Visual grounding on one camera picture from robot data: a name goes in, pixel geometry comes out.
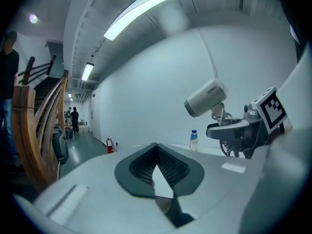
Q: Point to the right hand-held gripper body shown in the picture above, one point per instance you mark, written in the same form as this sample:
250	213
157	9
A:
270	111

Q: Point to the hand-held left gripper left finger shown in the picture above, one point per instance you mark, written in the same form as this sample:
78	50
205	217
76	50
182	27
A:
136	179

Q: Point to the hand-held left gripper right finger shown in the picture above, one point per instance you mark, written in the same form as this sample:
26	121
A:
185	177

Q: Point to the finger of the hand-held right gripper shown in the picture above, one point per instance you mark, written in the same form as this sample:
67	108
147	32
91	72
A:
226	131
236	119

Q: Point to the white hair dryer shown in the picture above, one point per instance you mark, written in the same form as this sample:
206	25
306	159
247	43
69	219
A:
207	97

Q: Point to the white table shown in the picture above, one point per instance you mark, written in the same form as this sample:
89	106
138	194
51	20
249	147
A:
209	150

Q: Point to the plastic bottle with blue cap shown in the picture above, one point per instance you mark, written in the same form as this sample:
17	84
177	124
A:
193	141

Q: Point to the red fire extinguisher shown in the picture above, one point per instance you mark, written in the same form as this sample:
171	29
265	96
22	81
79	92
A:
110	145

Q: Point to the white door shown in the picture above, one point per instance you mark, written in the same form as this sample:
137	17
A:
96	116

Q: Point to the black floor cleaning machine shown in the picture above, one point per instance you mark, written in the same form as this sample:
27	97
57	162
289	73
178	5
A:
59	142

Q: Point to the long ceiling light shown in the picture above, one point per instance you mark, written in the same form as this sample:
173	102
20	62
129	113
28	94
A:
143	7
87	71

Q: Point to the wooden staircase railing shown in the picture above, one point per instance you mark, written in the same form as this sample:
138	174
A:
26	121

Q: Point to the dark staircase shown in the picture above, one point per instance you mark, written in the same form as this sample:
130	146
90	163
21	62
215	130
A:
45	82

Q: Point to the round ceiling spotlight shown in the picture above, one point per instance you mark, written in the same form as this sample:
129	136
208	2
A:
33	18

